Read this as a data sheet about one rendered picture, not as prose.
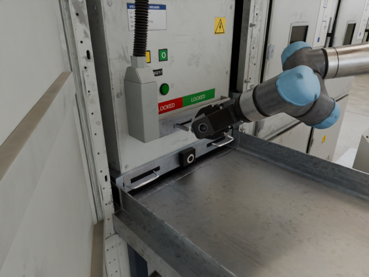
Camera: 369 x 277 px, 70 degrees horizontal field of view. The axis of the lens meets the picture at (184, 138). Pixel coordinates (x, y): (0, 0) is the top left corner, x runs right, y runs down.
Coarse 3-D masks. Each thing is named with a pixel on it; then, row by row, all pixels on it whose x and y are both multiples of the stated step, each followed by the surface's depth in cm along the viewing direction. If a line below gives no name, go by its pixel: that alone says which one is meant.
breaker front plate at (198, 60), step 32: (128, 0) 62; (160, 0) 68; (192, 0) 75; (224, 0) 84; (128, 32) 64; (160, 32) 71; (192, 32) 79; (128, 64) 67; (160, 64) 74; (192, 64) 83; (224, 64) 94; (160, 96) 77; (128, 160) 76
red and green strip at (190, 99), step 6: (210, 90) 92; (186, 96) 85; (192, 96) 87; (198, 96) 89; (204, 96) 91; (210, 96) 93; (162, 102) 78; (168, 102) 80; (174, 102) 82; (180, 102) 84; (186, 102) 86; (192, 102) 88; (198, 102) 90; (162, 108) 79; (168, 108) 81; (174, 108) 83
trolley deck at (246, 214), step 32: (224, 160) 98; (256, 160) 98; (160, 192) 80; (192, 192) 80; (224, 192) 80; (256, 192) 80; (288, 192) 80; (320, 192) 80; (128, 224) 68; (192, 224) 68; (224, 224) 68; (256, 224) 68; (288, 224) 68; (320, 224) 68; (352, 224) 68; (160, 256) 58; (224, 256) 59; (256, 256) 59; (288, 256) 59; (320, 256) 59; (352, 256) 59
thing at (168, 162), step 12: (192, 144) 93; (204, 144) 97; (168, 156) 85; (144, 168) 80; (156, 168) 83; (168, 168) 87; (120, 180) 74; (132, 180) 78; (144, 180) 81; (120, 192) 76
